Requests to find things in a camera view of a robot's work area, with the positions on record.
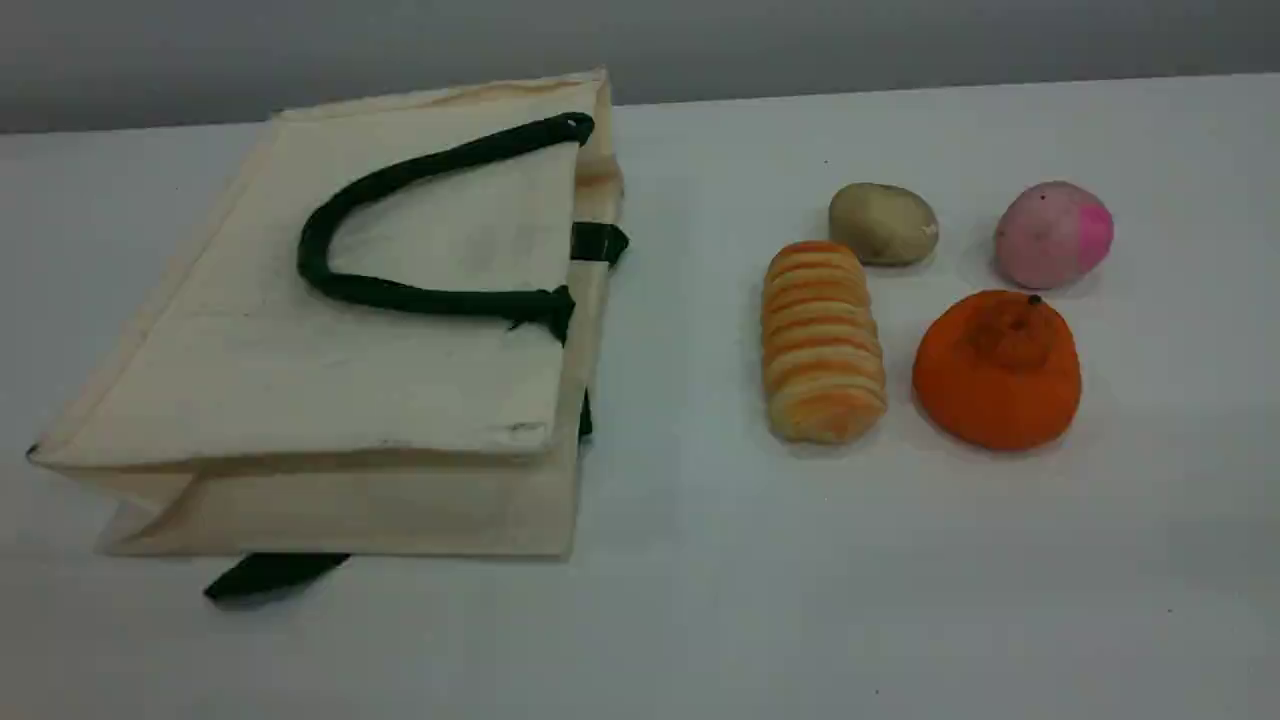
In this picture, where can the orange fruit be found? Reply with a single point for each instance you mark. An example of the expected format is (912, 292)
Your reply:
(995, 385)

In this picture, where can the striped bread roll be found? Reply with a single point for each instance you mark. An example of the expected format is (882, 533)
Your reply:
(822, 345)

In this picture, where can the brown potato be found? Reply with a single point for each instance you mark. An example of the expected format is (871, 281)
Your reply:
(880, 224)

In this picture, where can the pink peach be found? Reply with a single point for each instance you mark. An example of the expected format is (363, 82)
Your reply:
(1050, 236)

